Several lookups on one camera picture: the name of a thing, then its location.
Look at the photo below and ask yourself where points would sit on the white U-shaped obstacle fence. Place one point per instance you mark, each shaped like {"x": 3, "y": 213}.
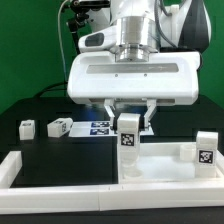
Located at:
{"x": 101, "y": 197}

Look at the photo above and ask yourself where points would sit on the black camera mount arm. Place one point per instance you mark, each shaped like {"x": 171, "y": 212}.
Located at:
{"x": 96, "y": 13}

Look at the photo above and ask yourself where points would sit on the white square table top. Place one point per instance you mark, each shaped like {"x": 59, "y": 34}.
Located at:
{"x": 170, "y": 162}

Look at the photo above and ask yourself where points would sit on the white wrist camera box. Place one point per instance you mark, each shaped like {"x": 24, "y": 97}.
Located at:
{"x": 97, "y": 42}

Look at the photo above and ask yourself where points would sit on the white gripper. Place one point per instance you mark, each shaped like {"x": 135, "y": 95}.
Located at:
{"x": 168, "y": 78}

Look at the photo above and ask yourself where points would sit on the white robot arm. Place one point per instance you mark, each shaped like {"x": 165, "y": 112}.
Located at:
{"x": 140, "y": 52}

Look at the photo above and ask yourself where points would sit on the white fiducial marker sheet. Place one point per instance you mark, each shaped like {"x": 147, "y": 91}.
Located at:
{"x": 91, "y": 129}

